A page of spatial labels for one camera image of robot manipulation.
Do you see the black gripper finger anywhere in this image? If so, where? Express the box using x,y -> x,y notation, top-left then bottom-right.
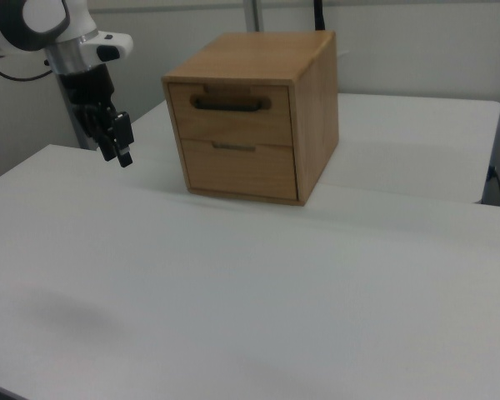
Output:
97,124 -> 118,163
111,111 -> 135,169

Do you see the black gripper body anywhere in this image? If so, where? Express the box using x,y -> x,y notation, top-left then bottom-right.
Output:
62,64 -> 118,128

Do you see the oak drawer with black handle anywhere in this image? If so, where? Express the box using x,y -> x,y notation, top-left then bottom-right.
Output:
167,82 -> 293,147

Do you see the oak wooden drawer cabinet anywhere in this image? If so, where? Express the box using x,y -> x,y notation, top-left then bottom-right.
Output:
161,29 -> 341,208

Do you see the black vertical pole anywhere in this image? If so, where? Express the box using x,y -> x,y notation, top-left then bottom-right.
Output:
313,0 -> 327,33

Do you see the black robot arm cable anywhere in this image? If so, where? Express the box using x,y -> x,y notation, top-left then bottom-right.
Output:
0,56 -> 53,83

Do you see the black bar drawer handle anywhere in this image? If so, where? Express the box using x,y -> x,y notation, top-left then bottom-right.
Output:
189,94 -> 273,113

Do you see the grey recessed drawer handle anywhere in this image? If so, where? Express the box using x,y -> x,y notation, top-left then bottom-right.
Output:
211,141 -> 258,152

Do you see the oak drawer with recessed handle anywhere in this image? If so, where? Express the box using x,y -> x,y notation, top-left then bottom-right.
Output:
178,138 -> 299,200

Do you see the black cable beside table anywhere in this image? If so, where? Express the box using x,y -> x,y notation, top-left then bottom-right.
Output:
487,165 -> 500,206

